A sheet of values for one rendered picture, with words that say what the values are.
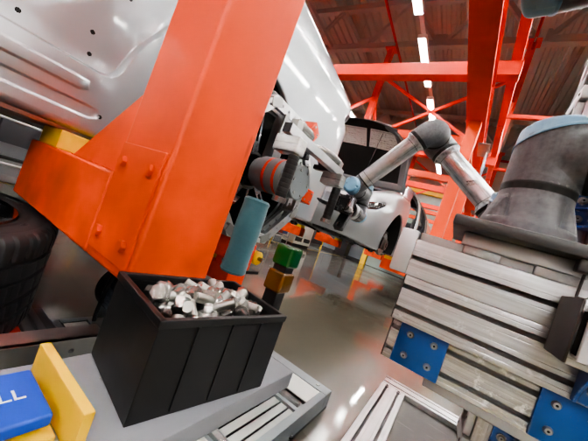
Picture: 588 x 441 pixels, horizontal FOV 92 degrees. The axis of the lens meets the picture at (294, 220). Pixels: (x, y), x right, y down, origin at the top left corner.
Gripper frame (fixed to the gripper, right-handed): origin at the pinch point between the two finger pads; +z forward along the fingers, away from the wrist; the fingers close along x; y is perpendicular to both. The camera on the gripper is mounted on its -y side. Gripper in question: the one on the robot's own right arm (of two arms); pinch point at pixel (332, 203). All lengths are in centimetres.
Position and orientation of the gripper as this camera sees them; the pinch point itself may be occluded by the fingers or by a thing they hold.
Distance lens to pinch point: 114.9
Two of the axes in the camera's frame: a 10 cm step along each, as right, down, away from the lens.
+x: 8.0, 2.8, -5.4
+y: 3.4, -9.4, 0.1
